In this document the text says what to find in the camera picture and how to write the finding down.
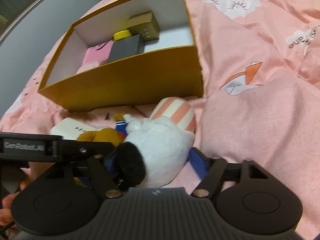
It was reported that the pink fabric pouch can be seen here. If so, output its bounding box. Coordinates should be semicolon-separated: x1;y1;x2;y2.
76;61;101;74

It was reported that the dark grey box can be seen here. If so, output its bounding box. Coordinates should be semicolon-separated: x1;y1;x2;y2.
106;34;145;63

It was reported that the pink wallet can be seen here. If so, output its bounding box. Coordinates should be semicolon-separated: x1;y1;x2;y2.
82;40;114;64

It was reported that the brown plush with blue hat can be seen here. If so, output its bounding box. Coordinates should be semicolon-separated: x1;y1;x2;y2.
76;113;127;147

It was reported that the person's left hand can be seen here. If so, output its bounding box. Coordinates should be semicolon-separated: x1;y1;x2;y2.
1;162;54;226

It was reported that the white flat box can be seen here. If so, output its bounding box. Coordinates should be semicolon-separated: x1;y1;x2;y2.
50;118;95;140

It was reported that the orange cardboard storage box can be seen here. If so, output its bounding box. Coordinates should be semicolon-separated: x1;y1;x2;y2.
38;0;203;113

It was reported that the gold square box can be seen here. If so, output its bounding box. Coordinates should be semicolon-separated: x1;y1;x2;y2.
126;11;160;42

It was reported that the white plush with black ear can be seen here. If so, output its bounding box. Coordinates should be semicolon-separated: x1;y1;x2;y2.
111;96;197;189

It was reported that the pink bed duvet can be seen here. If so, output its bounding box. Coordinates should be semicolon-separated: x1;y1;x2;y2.
0;0;320;240

